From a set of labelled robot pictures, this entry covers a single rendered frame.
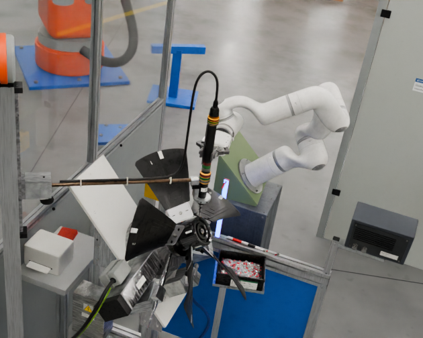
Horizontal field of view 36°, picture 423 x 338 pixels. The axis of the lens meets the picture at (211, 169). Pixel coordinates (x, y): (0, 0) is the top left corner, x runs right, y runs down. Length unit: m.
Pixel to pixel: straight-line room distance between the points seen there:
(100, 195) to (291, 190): 2.76
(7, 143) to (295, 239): 2.77
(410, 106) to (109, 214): 2.20
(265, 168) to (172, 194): 0.74
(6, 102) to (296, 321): 1.79
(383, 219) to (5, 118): 1.55
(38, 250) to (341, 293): 2.17
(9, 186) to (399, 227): 1.54
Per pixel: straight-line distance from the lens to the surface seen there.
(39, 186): 2.39
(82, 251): 2.95
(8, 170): 2.34
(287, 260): 3.05
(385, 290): 4.45
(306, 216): 4.89
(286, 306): 3.23
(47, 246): 2.81
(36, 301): 3.25
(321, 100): 2.62
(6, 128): 2.26
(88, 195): 2.53
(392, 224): 2.80
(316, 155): 3.05
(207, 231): 2.56
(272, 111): 2.61
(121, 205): 2.65
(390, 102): 4.15
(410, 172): 4.34
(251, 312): 3.33
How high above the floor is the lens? 2.77
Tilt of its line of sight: 32 degrees down
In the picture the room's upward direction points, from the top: 9 degrees clockwise
